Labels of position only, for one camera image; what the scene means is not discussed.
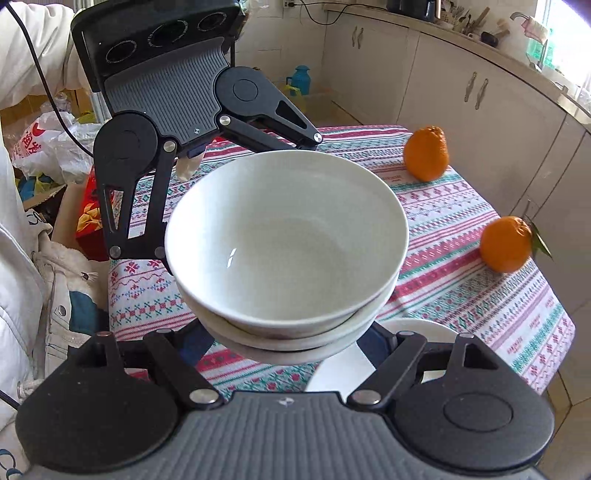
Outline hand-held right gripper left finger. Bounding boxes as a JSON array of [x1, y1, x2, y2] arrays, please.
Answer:
[[76, 318, 225, 409]]

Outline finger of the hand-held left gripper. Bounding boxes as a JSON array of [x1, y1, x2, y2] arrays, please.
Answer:
[[95, 141, 179, 273], [219, 87, 324, 153]]

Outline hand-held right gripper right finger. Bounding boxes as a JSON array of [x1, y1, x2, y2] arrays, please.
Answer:
[[346, 320, 500, 409]]

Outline white ceramic bowl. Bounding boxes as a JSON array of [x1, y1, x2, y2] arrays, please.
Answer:
[[198, 286, 393, 364], [182, 272, 400, 342], [164, 150, 410, 328]]

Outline stained white fruit-print plate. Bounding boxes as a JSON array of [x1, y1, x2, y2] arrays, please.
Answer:
[[305, 318, 457, 394]]

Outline person's left forearm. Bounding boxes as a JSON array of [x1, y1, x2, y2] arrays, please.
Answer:
[[0, 0, 95, 109]]

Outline person's left hand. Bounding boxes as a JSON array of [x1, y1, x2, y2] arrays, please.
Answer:
[[175, 152, 204, 182]]

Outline yellow plastic bag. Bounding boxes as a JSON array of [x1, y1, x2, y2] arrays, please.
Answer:
[[283, 83, 309, 112]]

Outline blue thermos jug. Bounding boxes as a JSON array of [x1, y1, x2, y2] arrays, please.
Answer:
[[285, 65, 315, 106]]

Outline red printed carton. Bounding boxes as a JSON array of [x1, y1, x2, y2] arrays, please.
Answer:
[[75, 166, 112, 261]]

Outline red green patterned tablecloth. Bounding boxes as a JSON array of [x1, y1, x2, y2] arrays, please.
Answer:
[[108, 124, 577, 402]]

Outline open cardboard box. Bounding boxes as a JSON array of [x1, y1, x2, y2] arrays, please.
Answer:
[[21, 182, 70, 210]]

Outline bumpy-topped orange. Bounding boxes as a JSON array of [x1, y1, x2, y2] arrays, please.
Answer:
[[403, 125, 450, 182]]

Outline person's white jacket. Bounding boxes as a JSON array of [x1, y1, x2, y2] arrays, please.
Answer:
[[0, 138, 114, 467]]

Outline white red-print plastic bag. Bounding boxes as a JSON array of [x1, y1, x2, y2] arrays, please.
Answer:
[[11, 110, 95, 185]]

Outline white kitchen cabinets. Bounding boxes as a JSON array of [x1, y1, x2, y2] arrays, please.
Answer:
[[318, 9, 591, 232]]

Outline dark blue air fryer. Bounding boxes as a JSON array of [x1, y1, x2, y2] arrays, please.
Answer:
[[386, 0, 438, 21]]

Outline orange with green leaf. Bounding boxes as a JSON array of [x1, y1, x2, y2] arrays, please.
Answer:
[[479, 215, 553, 274]]

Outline green dish soap bottle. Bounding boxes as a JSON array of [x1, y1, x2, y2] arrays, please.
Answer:
[[526, 28, 555, 70]]

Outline pink cloth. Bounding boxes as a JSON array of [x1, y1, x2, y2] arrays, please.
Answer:
[[526, 17, 551, 43]]

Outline kitchen window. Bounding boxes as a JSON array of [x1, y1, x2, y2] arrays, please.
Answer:
[[542, 0, 591, 100]]

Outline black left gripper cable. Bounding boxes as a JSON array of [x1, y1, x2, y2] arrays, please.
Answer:
[[7, 0, 95, 158]]

